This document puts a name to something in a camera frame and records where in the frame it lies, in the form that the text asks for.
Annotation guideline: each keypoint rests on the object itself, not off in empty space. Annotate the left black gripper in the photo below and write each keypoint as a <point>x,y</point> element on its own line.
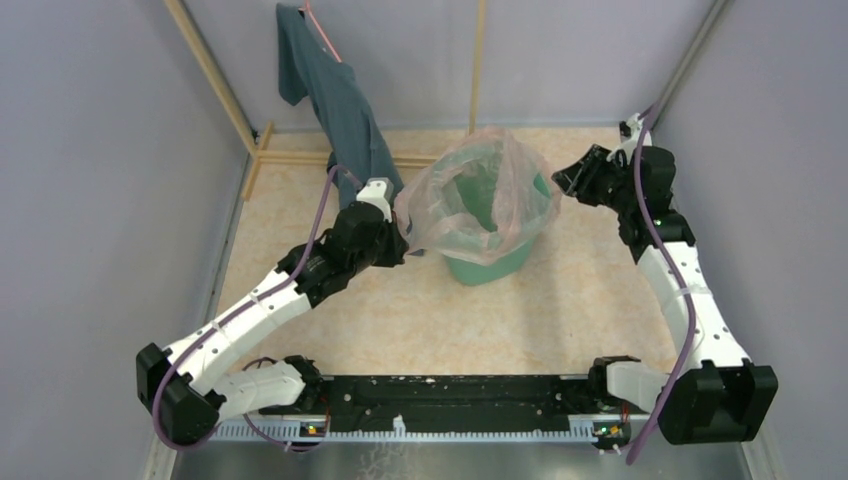
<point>398,246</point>

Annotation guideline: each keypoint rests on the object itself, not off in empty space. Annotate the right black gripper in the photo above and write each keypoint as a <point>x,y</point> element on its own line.
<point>577,180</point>

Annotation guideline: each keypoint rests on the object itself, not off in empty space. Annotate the pink plastic trash bag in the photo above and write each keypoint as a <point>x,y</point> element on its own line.
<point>421,206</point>

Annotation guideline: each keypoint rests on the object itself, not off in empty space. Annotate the green plastic trash bin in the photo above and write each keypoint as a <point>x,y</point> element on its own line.
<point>496,211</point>

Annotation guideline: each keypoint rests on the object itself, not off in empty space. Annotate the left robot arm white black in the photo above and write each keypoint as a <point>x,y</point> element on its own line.
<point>188,387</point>

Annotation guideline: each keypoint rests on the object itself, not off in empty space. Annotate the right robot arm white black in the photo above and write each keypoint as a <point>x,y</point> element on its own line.
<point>719,394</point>

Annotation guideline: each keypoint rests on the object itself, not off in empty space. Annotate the dark teal hanging cloth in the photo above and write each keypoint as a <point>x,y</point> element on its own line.
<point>307,72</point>

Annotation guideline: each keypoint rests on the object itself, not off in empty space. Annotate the pink clothes hanger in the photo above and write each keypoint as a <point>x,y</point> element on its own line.
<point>327,43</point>

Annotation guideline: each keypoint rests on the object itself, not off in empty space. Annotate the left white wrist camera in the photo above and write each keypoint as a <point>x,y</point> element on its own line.
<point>378,193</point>

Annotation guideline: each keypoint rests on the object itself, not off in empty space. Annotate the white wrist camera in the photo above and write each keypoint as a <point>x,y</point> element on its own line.
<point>378,193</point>
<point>630,131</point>

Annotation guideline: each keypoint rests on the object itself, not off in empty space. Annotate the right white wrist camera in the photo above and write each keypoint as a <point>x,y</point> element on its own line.
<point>630,131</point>

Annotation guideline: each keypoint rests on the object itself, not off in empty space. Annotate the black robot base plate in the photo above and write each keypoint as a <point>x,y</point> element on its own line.
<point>453,404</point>

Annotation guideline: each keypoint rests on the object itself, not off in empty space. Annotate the wooden clothes rack frame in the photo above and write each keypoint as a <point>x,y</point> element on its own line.
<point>257,143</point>

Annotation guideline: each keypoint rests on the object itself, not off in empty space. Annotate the grey slotted cable duct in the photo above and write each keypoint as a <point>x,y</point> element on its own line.
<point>584,429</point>

